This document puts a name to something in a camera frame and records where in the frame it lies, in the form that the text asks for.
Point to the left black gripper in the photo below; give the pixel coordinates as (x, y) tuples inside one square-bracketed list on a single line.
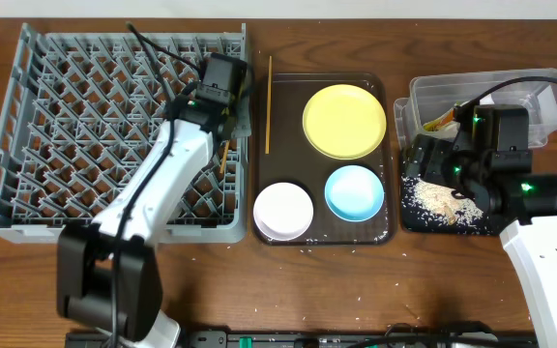
[(233, 122)]

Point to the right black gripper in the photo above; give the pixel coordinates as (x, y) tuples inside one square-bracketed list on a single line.
[(440, 150)]

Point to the green orange snack wrapper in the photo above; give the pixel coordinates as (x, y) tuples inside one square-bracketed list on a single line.
[(445, 122)]

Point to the wooden chopstick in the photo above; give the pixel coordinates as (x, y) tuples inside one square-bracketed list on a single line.
[(268, 106), (224, 157)]

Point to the rice and nut shells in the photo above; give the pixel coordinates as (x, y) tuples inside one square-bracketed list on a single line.
[(433, 204)]

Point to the white pink bowl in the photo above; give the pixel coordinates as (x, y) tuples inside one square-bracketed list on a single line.
[(283, 211)]

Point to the light blue bowl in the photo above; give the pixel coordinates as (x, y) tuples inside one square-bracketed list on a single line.
[(354, 193)]

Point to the white paper napkin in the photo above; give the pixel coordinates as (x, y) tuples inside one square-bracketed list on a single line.
[(486, 100)]

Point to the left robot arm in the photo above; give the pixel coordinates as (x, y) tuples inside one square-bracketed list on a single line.
[(107, 271)]

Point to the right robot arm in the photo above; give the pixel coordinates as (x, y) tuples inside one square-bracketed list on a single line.
[(524, 208)]

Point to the clear plastic waste bin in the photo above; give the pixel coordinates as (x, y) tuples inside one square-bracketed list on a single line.
[(433, 95)]

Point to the grey plastic dishwasher rack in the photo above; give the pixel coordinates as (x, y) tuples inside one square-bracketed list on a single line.
[(80, 114)]

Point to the black rectangular tray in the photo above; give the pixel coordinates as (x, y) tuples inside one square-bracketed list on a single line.
[(483, 227)]

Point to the dark brown serving tray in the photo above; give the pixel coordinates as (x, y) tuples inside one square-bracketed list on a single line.
[(293, 160)]

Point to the yellow round plate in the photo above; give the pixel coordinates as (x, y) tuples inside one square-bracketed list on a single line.
[(344, 122)]

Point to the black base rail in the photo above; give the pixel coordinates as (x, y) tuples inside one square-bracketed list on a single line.
[(396, 335)]

